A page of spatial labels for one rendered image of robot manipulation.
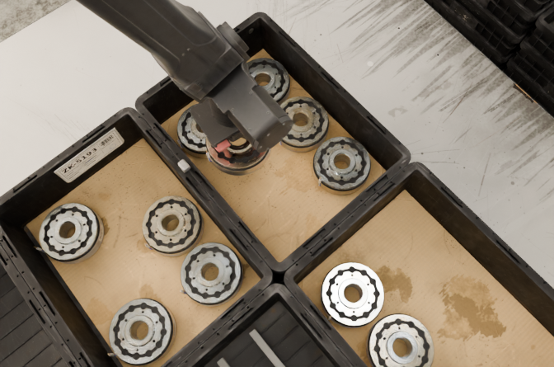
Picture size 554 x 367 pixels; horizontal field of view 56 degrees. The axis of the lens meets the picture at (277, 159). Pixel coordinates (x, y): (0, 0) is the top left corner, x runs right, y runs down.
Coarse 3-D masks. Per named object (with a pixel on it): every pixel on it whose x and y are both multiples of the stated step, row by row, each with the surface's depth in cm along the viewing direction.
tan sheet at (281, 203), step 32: (288, 96) 102; (192, 160) 98; (288, 160) 97; (224, 192) 95; (256, 192) 95; (288, 192) 95; (320, 192) 95; (256, 224) 93; (288, 224) 93; (320, 224) 93
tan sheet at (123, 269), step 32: (128, 160) 98; (160, 160) 98; (96, 192) 96; (128, 192) 96; (160, 192) 96; (32, 224) 94; (128, 224) 94; (96, 256) 92; (128, 256) 92; (160, 256) 92; (96, 288) 90; (128, 288) 90; (160, 288) 90; (96, 320) 88; (192, 320) 87
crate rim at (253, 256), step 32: (96, 128) 90; (64, 160) 88; (0, 224) 84; (224, 224) 83; (256, 256) 81; (32, 288) 80; (256, 288) 79; (64, 320) 79; (224, 320) 78; (192, 352) 76
